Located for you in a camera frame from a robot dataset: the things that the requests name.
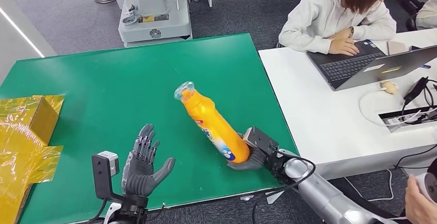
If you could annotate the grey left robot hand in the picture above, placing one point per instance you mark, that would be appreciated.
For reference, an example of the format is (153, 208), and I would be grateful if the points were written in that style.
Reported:
(140, 178)

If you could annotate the person's left hand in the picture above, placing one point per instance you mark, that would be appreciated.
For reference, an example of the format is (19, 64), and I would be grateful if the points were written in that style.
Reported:
(345, 34)

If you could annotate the person's right hand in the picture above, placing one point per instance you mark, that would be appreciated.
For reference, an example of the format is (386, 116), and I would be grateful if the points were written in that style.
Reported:
(343, 46)

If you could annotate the person's hand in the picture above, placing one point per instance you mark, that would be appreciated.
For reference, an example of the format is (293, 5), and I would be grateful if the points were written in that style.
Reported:
(420, 208)

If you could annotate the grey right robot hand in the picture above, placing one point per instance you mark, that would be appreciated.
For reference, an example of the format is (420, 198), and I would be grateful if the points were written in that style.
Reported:
(254, 162)

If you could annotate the white and black controller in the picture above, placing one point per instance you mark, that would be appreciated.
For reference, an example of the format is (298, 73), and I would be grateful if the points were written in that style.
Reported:
(428, 186)

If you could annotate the orange bottle with clear cap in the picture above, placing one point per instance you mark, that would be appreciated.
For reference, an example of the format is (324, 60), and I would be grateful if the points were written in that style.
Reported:
(211, 123)

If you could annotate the white robot base machine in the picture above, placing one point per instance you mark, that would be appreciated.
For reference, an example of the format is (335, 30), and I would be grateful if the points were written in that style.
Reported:
(154, 21)

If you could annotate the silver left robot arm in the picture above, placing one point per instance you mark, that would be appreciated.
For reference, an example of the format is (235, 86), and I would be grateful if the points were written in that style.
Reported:
(131, 212)

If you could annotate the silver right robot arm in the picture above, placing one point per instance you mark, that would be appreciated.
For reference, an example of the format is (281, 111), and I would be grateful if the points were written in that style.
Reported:
(324, 195)

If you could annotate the dark grey laptop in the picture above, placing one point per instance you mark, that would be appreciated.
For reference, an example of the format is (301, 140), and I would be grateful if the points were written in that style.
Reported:
(348, 66)

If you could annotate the person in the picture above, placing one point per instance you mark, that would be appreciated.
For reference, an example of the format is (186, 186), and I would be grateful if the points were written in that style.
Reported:
(375, 204)
(428, 14)
(310, 17)

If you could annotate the beige flat pad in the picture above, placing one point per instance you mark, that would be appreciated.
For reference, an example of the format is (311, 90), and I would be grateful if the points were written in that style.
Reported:
(396, 47)

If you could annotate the beige computer mouse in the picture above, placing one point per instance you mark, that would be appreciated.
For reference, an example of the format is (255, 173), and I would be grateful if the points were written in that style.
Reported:
(390, 87)

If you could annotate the black office chair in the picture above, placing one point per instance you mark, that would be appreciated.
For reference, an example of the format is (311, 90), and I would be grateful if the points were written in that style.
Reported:
(406, 0)

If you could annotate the dark phone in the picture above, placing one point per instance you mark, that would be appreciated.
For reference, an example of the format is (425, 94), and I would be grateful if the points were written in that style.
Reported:
(415, 47)

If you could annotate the black power adapter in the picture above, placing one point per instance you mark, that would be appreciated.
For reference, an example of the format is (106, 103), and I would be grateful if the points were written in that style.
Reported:
(414, 91)

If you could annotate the yellow film-wrapped cardboard box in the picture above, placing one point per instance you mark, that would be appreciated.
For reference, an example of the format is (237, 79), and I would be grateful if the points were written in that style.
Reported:
(20, 140)

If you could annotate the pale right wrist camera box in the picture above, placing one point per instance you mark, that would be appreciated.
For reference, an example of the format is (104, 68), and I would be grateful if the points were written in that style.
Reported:
(259, 140)

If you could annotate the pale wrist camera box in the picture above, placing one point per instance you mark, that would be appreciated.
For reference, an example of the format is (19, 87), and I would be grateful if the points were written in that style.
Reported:
(259, 140)
(101, 171)

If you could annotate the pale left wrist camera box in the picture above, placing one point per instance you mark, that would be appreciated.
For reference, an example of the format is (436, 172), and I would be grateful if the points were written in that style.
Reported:
(101, 171)

